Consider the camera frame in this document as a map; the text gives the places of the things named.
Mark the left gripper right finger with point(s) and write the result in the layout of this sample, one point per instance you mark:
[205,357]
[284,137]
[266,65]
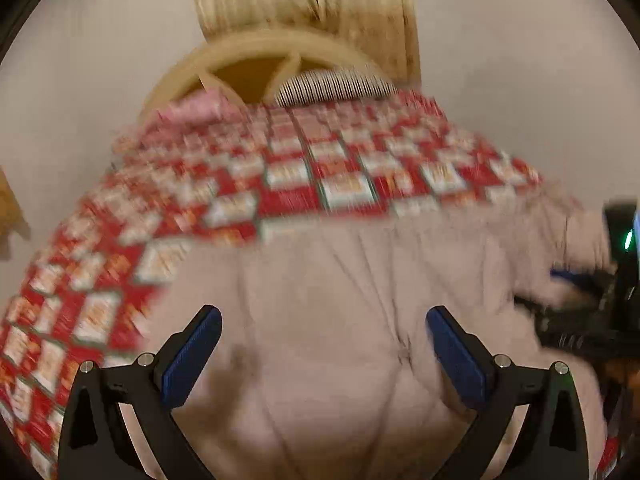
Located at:
[552,442]

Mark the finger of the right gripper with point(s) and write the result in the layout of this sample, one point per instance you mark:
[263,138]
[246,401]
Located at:
[579,280]

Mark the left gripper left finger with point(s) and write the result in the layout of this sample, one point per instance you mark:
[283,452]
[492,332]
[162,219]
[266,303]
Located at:
[95,442]

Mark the pink puffer jacket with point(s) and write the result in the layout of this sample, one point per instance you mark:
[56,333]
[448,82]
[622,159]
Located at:
[325,369]

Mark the red teddy bear bedspread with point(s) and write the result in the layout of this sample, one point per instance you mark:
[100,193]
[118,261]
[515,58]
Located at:
[88,294]

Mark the wooden furniture at left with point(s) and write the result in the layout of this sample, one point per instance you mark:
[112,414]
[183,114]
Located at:
[12,221]

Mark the pink folded blanket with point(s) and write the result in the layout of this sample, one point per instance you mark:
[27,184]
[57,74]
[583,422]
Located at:
[199,108]

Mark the cream wooden headboard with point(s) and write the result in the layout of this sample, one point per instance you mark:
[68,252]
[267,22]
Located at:
[250,65]

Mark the striped grey pillow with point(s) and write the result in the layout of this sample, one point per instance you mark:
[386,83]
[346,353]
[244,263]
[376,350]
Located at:
[322,86]

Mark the beige curtain behind headboard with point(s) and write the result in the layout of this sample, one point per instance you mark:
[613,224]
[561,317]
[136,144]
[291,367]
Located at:
[384,30]

